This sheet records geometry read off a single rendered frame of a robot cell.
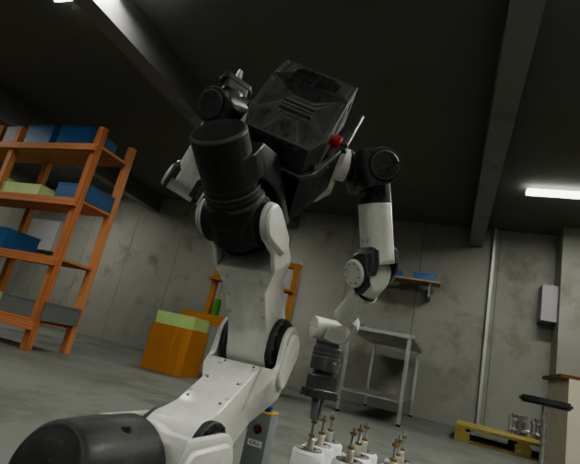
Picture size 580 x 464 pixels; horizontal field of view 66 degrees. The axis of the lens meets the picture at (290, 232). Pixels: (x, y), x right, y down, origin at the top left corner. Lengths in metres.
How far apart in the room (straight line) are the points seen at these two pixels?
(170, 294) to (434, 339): 5.04
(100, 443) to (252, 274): 0.49
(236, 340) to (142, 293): 8.64
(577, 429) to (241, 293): 3.78
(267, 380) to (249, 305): 0.17
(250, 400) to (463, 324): 6.82
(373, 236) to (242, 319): 0.40
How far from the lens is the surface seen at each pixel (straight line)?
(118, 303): 10.02
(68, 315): 5.41
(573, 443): 4.52
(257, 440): 1.49
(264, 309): 1.04
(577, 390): 4.53
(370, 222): 1.20
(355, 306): 1.28
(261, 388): 1.05
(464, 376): 7.66
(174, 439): 0.80
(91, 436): 0.68
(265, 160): 0.92
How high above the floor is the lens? 0.50
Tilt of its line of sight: 15 degrees up
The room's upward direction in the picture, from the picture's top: 12 degrees clockwise
